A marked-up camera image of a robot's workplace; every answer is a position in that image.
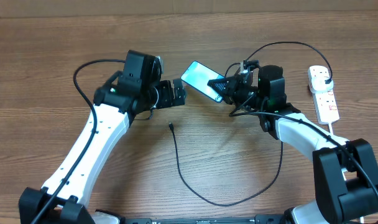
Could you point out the Samsung Galaxy smartphone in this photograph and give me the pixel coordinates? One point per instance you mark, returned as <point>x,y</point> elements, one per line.
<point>198,75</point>

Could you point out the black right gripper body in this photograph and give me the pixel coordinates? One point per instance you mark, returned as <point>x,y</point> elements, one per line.
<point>242,94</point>

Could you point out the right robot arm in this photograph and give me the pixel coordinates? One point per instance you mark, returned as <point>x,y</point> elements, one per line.
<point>345,172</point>

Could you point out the white power strip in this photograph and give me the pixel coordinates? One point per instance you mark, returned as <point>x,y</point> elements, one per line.
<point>325,103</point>

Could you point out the white charger plug adapter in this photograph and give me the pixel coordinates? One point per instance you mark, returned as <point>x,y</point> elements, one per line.
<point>319,85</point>

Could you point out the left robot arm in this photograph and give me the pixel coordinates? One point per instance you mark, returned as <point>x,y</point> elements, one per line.
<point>64,197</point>

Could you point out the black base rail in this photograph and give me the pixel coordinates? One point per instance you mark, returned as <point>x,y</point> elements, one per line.
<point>204,221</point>

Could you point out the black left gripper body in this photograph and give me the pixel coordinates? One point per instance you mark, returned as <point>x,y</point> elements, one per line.
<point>165,98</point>

